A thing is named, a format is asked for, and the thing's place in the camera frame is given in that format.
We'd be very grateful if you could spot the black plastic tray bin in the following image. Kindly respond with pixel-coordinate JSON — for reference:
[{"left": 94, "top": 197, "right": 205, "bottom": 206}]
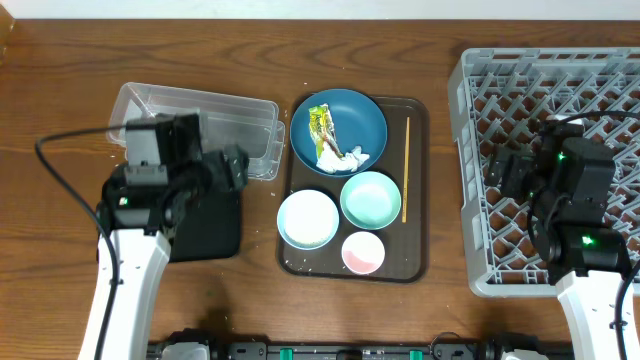
[{"left": 96, "top": 174, "right": 242, "bottom": 263}]

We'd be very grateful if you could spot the green yellow snack wrapper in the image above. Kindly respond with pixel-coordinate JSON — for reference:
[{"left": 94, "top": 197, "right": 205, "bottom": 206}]
[{"left": 309, "top": 103, "right": 343, "bottom": 158}]

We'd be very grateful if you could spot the brown plastic serving tray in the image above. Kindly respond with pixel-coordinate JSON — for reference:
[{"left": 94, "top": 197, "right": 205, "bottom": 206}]
[{"left": 277, "top": 96, "right": 429, "bottom": 284}]

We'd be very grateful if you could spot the left black cable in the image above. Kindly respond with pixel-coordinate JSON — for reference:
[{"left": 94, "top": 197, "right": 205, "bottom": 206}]
[{"left": 33, "top": 124, "right": 131, "bottom": 360}]

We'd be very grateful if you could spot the right black cable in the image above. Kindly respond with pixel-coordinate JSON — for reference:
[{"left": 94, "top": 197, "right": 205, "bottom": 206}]
[{"left": 549, "top": 110, "right": 640, "bottom": 360}]

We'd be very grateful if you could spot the clear plastic bin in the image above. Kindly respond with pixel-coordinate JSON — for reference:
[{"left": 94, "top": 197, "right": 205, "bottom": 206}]
[{"left": 109, "top": 82, "right": 285, "bottom": 181}]

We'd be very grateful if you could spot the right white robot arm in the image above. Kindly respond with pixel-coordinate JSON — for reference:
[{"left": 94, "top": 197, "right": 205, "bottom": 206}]
[{"left": 484, "top": 115, "right": 639, "bottom": 359}]

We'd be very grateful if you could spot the dark blue plate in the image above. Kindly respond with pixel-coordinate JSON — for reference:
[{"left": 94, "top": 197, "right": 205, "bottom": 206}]
[{"left": 290, "top": 89, "right": 388, "bottom": 177}]

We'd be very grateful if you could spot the small pink white cup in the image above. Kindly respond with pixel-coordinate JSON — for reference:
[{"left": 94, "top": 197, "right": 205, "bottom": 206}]
[{"left": 341, "top": 231, "right": 386, "bottom": 275}]

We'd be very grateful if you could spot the mint green bowl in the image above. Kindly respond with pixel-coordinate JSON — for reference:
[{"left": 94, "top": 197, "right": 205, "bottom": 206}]
[{"left": 340, "top": 171, "right": 402, "bottom": 230}]

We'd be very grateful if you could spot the black cable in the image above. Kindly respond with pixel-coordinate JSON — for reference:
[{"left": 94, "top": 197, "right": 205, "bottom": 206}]
[
  {"left": 33, "top": 124, "right": 131, "bottom": 360},
  {"left": 549, "top": 110, "right": 640, "bottom": 360}
]

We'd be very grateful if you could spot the wooden chopstick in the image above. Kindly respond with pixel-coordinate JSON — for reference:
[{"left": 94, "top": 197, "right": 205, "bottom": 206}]
[{"left": 401, "top": 116, "right": 411, "bottom": 224}]

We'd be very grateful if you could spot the grey plastic dishwasher rack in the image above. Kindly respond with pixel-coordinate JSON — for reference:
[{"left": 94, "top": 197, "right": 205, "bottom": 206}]
[{"left": 448, "top": 47, "right": 639, "bottom": 297}]

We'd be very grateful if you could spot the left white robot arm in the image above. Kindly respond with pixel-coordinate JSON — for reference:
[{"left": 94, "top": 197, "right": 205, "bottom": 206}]
[{"left": 79, "top": 113, "right": 249, "bottom": 359}]

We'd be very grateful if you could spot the light blue white bowl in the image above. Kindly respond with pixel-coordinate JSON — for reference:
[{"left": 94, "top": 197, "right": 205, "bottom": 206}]
[{"left": 277, "top": 189, "right": 339, "bottom": 250}]

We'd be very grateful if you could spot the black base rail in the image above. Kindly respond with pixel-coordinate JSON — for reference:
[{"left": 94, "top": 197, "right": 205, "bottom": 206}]
[{"left": 145, "top": 329, "right": 574, "bottom": 360}]

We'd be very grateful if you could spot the white tissue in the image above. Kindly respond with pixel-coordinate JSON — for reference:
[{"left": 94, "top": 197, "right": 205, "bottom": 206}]
[{"left": 316, "top": 143, "right": 370, "bottom": 174}]

